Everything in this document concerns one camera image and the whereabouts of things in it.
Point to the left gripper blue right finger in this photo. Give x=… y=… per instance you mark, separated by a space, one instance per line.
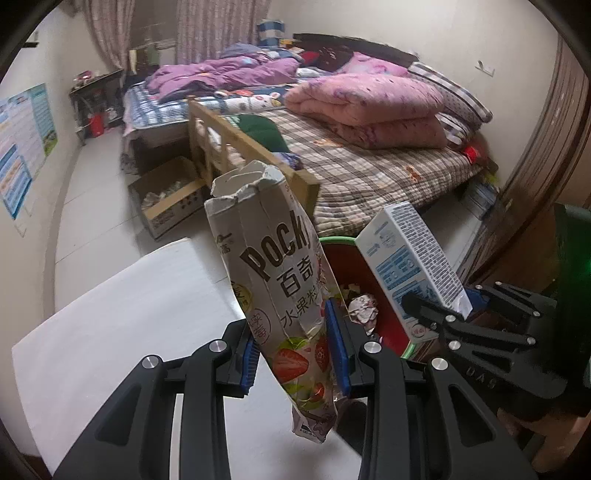
x=337 y=345

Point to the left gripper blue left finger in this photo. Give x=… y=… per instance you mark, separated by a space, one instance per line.
x=249 y=367

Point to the white blue milk carton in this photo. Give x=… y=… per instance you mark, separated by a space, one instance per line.
x=404 y=256

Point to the pocky strawberry box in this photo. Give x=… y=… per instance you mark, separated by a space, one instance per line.
x=283 y=283

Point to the person right hand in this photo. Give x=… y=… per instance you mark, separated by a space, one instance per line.
x=561 y=431

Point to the red bin with green rim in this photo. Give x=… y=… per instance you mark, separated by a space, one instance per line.
x=355 y=278

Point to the plaid mattress cover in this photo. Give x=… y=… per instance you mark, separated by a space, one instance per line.
x=355 y=183

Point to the cardboard box on floor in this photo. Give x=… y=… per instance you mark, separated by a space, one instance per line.
x=167 y=195

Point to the plastic bag on bed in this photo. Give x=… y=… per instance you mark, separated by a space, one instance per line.
x=291 y=159

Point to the green cushion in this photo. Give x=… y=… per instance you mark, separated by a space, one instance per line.
x=263 y=131

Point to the folded pink quilt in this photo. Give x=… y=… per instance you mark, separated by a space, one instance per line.
x=373 y=111

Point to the striped pillow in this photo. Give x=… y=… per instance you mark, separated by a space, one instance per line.
x=463 y=114

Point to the blue checked bedsheet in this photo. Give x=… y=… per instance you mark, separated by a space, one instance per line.
x=142 y=111

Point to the red bucket under desk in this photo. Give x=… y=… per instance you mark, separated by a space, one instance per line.
x=96 y=125

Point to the purple duvet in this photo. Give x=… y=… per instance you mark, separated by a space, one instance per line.
x=172 y=82

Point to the dark side desk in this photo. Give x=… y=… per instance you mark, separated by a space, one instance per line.
x=96 y=94

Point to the dark wooden headboard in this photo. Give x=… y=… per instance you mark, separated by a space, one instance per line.
x=334 y=51

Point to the blue striped bag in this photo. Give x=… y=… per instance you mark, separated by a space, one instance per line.
x=270 y=33

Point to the pink patterned curtains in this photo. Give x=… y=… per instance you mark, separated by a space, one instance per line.
x=199 y=29

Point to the wooden bed rail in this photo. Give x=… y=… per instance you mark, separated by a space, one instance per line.
x=210 y=135

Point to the wall poster charts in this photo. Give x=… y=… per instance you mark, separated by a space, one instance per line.
x=28 y=136

